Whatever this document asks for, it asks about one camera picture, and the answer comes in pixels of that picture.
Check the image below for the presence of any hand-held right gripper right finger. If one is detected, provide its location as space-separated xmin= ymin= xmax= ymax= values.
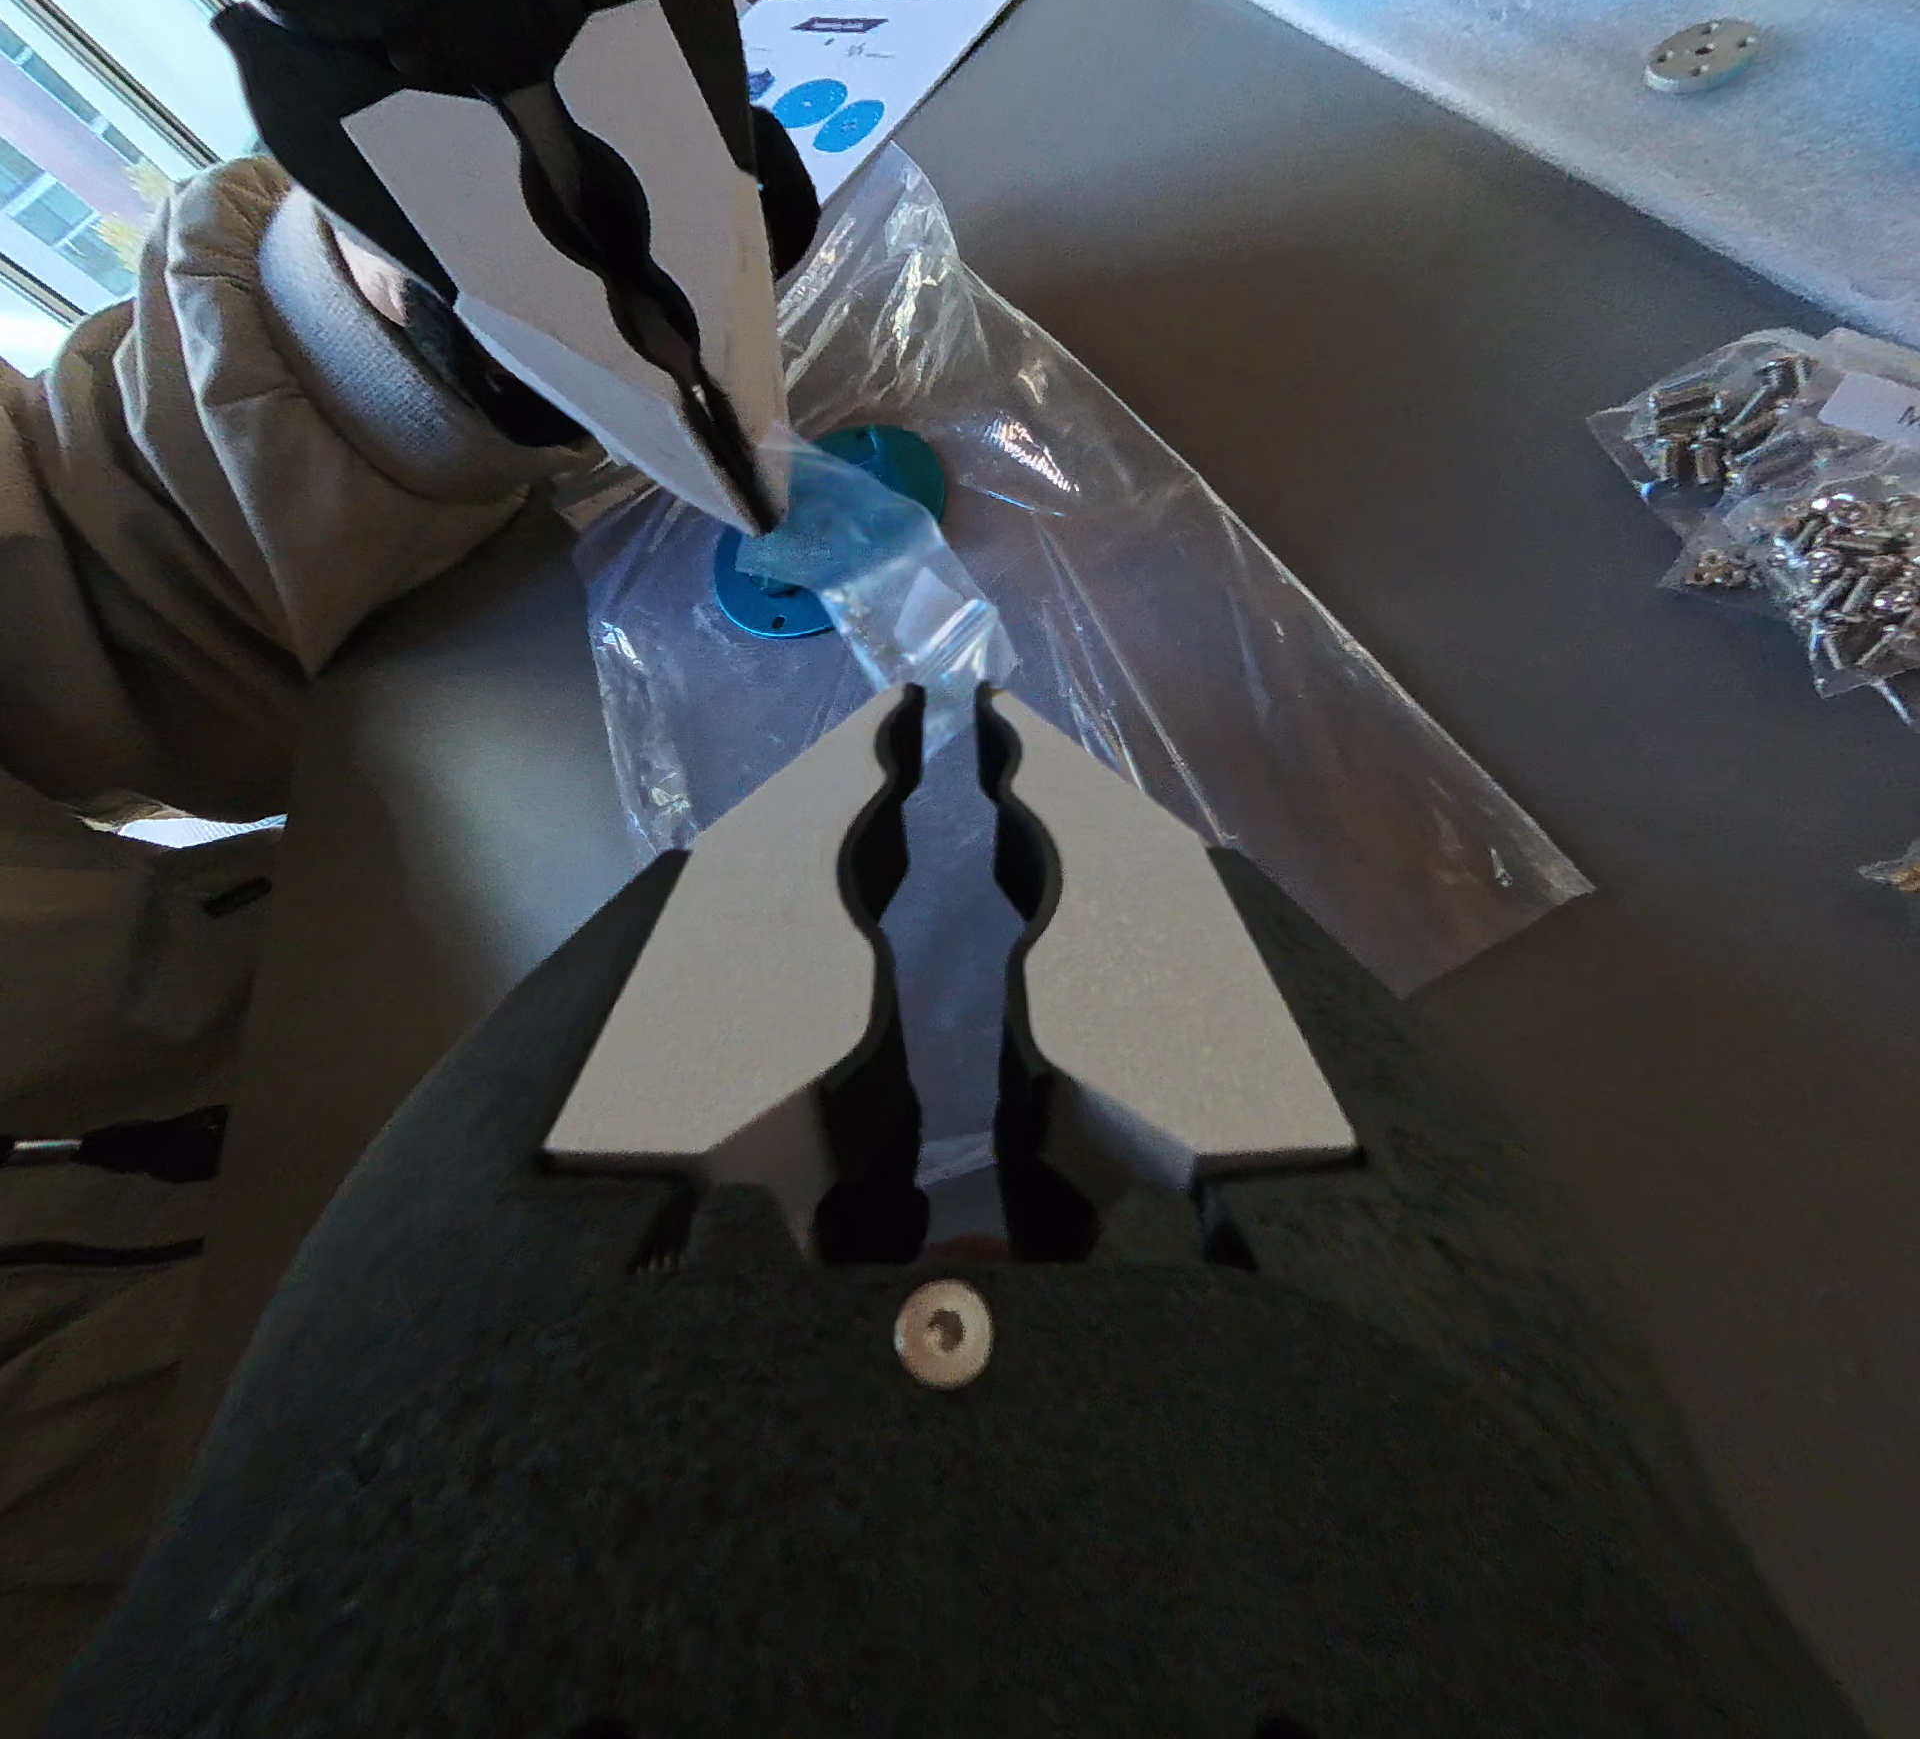
xmin=974 ymin=682 xmax=1365 ymax=1272

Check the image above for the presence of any large clear plastic bag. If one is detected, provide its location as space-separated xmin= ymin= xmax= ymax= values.
xmin=576 ymin=140 xmax=1595 ymax=998

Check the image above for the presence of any grey desk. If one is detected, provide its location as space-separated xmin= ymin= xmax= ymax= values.
xmin=182 ymin=0 xmax=1920 ymax=1739

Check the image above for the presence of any person's beige jacket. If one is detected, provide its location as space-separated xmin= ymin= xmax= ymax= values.
xmin=0 ymin=747 xmax=303 ymax=1680

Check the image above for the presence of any white foam sheet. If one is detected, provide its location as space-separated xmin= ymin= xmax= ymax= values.
xmin=1187 ymin=0 xmax=1920 ymax=351

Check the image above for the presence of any silver round flange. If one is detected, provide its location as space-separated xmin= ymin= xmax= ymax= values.
xmin=1643 ymin=17 xmax=1773 ymax=99

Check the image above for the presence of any small clear zip bag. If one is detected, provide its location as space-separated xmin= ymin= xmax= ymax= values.
xmin=756 ymin=425 xmax=1026 ymax=760

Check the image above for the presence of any person's left forearm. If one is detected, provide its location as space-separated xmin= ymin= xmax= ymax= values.
xmin=0 ymin=154 xmax=594 ymax=782

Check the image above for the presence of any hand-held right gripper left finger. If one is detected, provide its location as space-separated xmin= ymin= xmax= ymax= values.
xmin=542 ymin=682 xmax=934 ymax=1272

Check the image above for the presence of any blue round base plate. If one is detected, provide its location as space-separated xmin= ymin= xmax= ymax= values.
xmin=711 ymin=424 xmax=951 ymax=640

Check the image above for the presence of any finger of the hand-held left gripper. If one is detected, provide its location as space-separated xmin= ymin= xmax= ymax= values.
xmin=340 ymin=85 xmax=770 ymax=533
xmin=518 ymin=0 xmax=787 ymax=533

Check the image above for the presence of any office window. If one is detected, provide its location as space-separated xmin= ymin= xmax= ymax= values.
xmin=0 ymin=0 xmax=266 ymax=339

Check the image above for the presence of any printed instruction sheet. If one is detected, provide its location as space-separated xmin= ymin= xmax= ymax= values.
xmin=741 ymin=0 xmax=1020 ymax=204

